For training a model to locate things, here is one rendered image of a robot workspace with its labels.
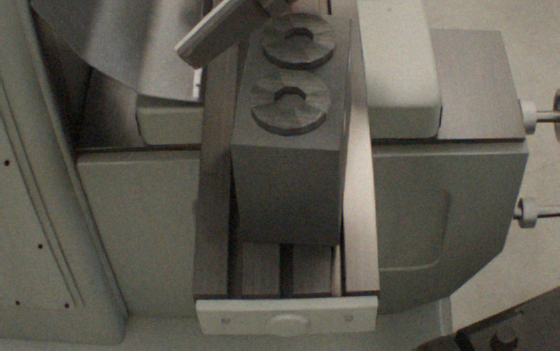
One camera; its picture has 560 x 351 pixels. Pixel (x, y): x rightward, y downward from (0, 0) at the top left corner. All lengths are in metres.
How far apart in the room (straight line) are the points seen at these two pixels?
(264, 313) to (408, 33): 0.64
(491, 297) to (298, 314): 1.18
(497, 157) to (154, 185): 0.59
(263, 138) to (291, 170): 0.05
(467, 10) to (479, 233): 1.32
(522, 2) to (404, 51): 1.52
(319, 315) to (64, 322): 0.92
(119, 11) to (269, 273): 0.56
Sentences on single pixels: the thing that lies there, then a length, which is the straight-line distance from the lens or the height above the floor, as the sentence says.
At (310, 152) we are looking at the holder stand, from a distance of 1.00.
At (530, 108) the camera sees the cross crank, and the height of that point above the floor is 0.69.
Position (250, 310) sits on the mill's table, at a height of 0.95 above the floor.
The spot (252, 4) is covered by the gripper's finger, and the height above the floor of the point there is 1.60.
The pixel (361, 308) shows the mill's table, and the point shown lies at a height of 0.94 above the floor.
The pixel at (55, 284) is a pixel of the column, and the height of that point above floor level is 0.45.
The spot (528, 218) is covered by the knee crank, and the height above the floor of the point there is 0.56.
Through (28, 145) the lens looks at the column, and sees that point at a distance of 1.48.
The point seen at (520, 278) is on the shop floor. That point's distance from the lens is 2.30.
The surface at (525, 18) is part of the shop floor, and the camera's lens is 2.96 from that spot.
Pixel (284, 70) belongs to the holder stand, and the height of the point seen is 1.16.
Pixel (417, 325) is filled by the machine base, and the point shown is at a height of 0.20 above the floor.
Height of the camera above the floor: 1.91
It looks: 51 degrees down
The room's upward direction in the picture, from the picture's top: 4 degrees counter-clockwise
